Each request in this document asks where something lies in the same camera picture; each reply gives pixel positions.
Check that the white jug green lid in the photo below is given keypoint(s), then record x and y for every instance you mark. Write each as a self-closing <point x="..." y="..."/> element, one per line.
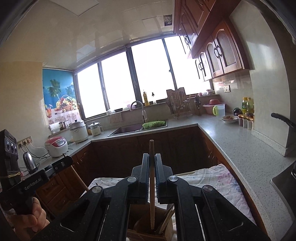
<point x="219" y="110"/>

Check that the tropical fruit poster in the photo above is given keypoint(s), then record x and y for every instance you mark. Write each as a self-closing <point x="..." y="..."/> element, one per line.
<point x="59" y="96"/>

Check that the red white rice cooker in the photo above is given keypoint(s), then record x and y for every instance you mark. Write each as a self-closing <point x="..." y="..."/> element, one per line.
<point x="56" y="146"/>

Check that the white floral tablecloth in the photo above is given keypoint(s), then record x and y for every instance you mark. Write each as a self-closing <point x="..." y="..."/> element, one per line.
<point x="222" y="180"/>

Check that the upper wooden cabinets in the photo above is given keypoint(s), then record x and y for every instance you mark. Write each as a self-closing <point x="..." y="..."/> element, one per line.
<point x="209" y="36"/>

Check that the large white rice cooker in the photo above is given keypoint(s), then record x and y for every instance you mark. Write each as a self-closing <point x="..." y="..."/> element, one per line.
<point x="79" y="131"/>

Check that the wall power outlet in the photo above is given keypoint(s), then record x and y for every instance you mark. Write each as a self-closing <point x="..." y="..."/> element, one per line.
<point x="24" y="142"/>

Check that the steel electric kettle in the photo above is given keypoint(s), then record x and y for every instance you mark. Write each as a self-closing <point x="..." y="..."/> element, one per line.
<point x="29" y="163"/>

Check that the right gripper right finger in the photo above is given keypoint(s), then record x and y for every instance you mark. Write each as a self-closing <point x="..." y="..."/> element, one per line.
<point x="202" y="213"/>

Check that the yellow bottle on windowsill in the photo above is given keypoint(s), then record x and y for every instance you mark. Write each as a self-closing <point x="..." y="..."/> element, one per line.
<point x="146" y="102"/>

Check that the light wooden chopstick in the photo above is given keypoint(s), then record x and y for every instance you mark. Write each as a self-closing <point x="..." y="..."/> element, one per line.
<point x="79" y="179"/>

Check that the green sink basket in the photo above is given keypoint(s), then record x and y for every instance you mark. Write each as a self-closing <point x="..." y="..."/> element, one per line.
<point x="154" y="124"/>

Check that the pink plastic basin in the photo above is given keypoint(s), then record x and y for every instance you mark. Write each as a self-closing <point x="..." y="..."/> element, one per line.
<point x="208" y="107"/>

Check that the black wok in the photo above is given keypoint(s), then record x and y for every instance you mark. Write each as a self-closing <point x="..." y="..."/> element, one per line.
<point x="284" y="119"/>

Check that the gas stove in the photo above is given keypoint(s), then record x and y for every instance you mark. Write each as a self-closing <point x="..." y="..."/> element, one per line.
<point x="284" y="183"/>

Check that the yellow oil bottle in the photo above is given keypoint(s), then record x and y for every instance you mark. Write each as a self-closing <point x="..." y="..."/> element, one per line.
<point x="248" y="106"/>

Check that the paper towel roll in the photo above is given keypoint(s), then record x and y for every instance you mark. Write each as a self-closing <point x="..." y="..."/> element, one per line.
<point x="55" y="127"/>

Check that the white plate with food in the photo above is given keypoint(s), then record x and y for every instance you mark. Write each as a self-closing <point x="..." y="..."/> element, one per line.
<point x="230" y="119"/>

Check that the wooden dish rack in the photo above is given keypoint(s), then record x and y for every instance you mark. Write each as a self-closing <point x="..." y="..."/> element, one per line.
<point x="178" y="103"/>

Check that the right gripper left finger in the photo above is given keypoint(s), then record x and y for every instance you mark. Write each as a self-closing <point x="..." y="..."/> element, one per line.
<point x="101" y="213"/>

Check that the person left hand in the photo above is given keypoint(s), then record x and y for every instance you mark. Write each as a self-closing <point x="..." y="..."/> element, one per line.
<point x="26" y="226"/>

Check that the wooden utensil holder box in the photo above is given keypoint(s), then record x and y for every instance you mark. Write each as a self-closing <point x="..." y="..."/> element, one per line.
<point x="139" y="223"/>

